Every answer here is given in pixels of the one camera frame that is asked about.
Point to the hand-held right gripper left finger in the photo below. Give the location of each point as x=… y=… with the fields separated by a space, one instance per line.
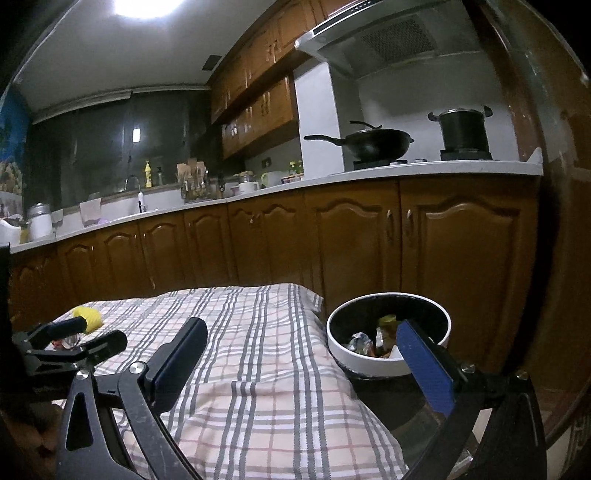
x=173 y=369

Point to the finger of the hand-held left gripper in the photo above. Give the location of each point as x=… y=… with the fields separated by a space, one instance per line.
x=106 y=344
x=69 y=326

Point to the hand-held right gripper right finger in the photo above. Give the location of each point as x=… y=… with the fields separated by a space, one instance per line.
x=425 y=364

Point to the small clear red wrapper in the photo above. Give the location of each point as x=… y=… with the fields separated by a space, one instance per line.
x=68 y=342

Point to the yellow ball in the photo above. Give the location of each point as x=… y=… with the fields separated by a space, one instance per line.
x=92 y=318

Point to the yellow brown packet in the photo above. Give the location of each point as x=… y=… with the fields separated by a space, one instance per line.
x=388 y=332

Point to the white round bin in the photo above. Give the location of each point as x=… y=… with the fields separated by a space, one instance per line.
x=364 y=364

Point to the black bin liner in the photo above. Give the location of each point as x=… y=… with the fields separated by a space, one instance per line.
x=360 y=318

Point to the plaid tablecloth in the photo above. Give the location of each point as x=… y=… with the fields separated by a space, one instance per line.
x=258 y=360

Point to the white metal canister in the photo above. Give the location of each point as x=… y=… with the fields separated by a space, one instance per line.
x=40 y=224

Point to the white plastic container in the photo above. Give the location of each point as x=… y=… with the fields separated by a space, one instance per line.
x=10 y=233

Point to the row of wooden cabinet doors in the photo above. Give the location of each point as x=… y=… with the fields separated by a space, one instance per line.
x=461 y=258

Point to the white slim bottle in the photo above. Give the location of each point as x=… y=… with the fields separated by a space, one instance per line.
x=141 y=203

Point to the metal faucet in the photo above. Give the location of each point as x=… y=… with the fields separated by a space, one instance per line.
x=133 y=177

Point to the yellow bottle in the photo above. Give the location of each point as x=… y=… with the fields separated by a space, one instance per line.
x=147 y=175

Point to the dark soap bottle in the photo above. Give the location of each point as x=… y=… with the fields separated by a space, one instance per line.
x=160 y=177

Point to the dark window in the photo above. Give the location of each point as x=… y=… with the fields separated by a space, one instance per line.
x=92 y=147

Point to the wooden utensil rack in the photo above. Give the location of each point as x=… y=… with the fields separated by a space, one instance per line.
x=191 y=182

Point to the white kitchen countertop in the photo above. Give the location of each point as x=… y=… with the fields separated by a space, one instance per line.
x=415 y=168

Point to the white mug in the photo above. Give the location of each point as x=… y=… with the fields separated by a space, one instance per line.
x=248 y=187

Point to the gas stove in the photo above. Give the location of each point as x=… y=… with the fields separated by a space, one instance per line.
x=464 y=155

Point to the pale yellow kettle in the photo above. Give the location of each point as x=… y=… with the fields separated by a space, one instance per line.
x=271 y=180

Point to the black wok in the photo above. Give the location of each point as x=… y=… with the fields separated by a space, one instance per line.
x=378 y=143

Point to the green cap bottle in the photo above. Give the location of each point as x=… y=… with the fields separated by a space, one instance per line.
x=300 y=169
x=291 y=169

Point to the black cooking pot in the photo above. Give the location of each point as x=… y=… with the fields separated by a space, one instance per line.
x=464 y=131

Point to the ceiling vent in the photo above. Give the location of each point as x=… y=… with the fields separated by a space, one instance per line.
x=212 y=63

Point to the steel range hood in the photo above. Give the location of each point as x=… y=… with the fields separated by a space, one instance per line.
x=351 y=46

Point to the ceiling light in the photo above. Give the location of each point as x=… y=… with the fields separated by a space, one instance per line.
x=147 y=7

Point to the wall poster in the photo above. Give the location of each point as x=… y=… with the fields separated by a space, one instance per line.
x=11 y=152

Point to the wooden wall cabinets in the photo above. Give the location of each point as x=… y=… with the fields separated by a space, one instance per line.
x=272 y=106

